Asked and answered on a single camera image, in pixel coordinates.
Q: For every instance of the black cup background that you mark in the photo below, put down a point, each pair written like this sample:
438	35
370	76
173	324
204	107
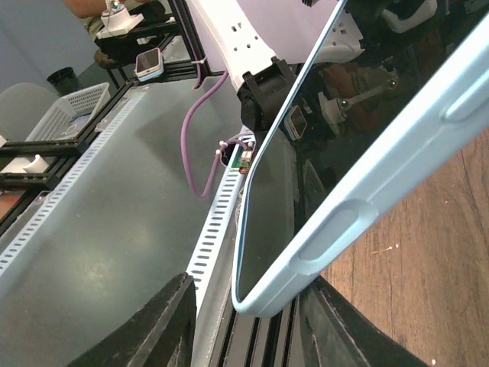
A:
64	81

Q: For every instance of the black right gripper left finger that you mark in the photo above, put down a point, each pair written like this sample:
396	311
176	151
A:
161	333

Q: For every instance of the light blue slotted cable duct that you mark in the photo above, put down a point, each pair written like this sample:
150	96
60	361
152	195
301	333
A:
124	219

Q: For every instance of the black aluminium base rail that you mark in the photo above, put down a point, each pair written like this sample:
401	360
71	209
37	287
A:
250	341

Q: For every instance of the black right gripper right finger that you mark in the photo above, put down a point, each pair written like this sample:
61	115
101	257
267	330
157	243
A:
334	333

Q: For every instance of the phone in blue case background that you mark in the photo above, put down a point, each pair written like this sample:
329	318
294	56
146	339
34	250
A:
149	64

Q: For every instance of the white plastic basket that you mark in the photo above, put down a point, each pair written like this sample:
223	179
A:
70	113

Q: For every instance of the light blue phone case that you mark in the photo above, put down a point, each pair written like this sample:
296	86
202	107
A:
366	191

